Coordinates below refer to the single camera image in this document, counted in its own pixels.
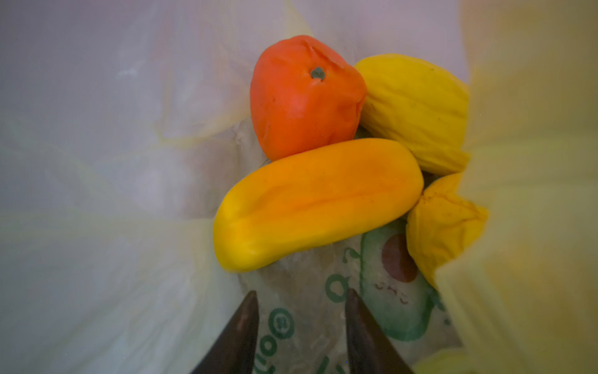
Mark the yellow orange toy mango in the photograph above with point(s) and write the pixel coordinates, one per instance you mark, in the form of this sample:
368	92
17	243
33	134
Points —
314	199

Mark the yellow translucent plastic bag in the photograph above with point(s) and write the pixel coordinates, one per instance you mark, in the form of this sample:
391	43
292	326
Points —
124	123

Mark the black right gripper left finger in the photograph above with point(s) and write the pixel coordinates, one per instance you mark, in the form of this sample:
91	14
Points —
234	350

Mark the yellow toy fruit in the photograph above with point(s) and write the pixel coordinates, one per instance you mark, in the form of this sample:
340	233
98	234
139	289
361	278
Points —
442	225

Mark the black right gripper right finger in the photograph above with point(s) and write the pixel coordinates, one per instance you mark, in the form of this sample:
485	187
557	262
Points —
368	348

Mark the yellow toy lemon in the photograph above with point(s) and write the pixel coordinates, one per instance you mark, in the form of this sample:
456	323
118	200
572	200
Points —
420	105

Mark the orange toy persimmon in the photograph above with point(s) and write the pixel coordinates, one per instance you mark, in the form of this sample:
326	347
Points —
304	95

